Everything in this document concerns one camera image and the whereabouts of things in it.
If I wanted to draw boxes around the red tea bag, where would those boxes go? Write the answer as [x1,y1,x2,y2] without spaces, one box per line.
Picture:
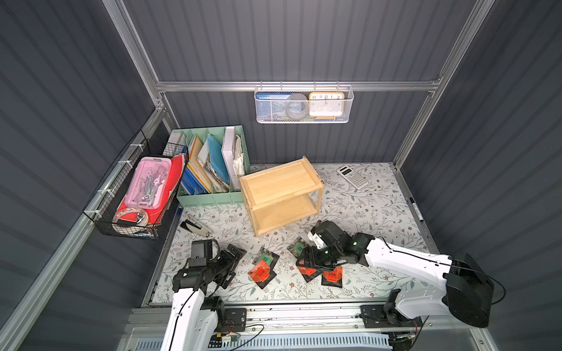
[321,266,343,288]
[297,261,322,283]
[248,260,277,289]

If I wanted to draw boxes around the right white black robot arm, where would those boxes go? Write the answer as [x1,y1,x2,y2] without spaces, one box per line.
[297,220,495,328]

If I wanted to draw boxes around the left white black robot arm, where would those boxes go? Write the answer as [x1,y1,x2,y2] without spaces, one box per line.
[160,239,247,350]

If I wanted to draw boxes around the green tea bag middle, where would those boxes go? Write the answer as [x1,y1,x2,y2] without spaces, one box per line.
[288,238,308,259]

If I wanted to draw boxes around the green tea bag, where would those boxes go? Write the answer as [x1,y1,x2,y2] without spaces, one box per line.
[253,247,280,269]
[288,238,308,259]

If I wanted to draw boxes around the green tea bag left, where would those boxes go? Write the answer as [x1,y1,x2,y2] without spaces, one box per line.
[253,247,280,269]

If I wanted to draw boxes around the wooden two-tier shelf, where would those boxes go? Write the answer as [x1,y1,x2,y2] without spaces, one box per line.
[240,156,324,236]

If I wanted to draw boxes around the black white stapler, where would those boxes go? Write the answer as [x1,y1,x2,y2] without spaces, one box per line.
[180,219,211,238]

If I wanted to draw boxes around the floral table mat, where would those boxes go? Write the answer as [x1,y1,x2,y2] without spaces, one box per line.
[181,163,429,303]

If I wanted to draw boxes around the white calculator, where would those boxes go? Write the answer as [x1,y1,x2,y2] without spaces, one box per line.
[337,165,369,190]

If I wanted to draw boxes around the clear tape roll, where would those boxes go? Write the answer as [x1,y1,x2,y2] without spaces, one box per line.
[112,208,149,235]

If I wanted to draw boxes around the blue books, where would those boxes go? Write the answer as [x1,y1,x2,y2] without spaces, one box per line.
[181,166,209,195]

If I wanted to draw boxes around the black marker pen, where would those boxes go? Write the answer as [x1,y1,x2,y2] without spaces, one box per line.
[410,197,424,222]

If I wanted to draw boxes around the pink plastic case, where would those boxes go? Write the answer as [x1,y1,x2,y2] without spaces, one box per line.
[124,156,172,210]

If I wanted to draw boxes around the loose paper stack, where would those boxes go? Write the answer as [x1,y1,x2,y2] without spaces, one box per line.
[233,135,246,177]

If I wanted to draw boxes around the green file organizer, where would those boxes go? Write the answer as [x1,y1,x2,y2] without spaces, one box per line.
[165,125,250,208]

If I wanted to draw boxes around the teal folder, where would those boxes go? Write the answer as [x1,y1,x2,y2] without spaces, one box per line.
[206,134,231,185]

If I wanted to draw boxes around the red folder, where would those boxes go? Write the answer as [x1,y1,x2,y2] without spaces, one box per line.
[115,154,185,226]

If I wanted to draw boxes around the white binder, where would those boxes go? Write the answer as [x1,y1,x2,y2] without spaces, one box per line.
[222,127,237,181]

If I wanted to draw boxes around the yellow white clock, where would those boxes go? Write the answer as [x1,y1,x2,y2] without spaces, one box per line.
[309,92,345,118]

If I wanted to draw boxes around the grey tape roll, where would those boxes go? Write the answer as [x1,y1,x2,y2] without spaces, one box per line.
[285,93,309,121]

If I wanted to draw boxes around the blue box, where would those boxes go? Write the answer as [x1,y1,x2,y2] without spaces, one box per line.
[255,92,291,123]

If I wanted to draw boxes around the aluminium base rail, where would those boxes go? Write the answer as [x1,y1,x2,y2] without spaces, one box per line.
[126,299,475,334]

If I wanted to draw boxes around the black wire basket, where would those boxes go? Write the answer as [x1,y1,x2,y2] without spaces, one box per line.
[84,133,187,241]

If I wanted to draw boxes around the white wire wall basket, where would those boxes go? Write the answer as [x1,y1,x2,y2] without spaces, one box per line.
[254,83,355,124]

